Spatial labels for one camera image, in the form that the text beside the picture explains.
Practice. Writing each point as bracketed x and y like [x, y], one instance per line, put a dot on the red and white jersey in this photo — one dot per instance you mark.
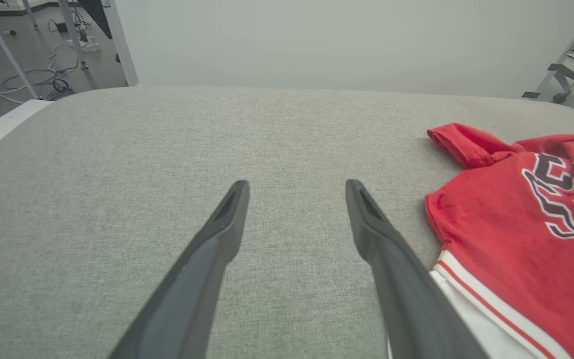
[506, 239]

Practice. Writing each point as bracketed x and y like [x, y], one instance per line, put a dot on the white flat board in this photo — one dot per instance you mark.
[3, 124]

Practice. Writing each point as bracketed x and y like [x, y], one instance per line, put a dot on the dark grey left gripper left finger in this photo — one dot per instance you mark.
[187, 299]

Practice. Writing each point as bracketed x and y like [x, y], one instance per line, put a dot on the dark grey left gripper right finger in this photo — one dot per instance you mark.
[411, 304]

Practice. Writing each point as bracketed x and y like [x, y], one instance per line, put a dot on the slanted grey metal brace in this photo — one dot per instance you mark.
[5, 50]

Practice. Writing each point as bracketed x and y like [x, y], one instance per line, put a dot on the white power strip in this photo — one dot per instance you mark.
[87, 47]

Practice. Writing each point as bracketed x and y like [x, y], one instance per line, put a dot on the white backdrop panel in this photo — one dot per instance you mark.
[317, 45]

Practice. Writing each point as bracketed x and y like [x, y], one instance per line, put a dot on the grey metal frame post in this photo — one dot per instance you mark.
[120, 45]
[566, 50]

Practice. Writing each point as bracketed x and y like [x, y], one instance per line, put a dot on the dark wheeled stand base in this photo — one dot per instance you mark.
[573, 77]

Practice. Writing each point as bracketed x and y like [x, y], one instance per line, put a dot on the black tape strip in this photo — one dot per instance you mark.
[531, 94]

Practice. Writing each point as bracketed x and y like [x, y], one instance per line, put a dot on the thin grey metal leg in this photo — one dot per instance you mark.
[73, 35]
[30, 12]

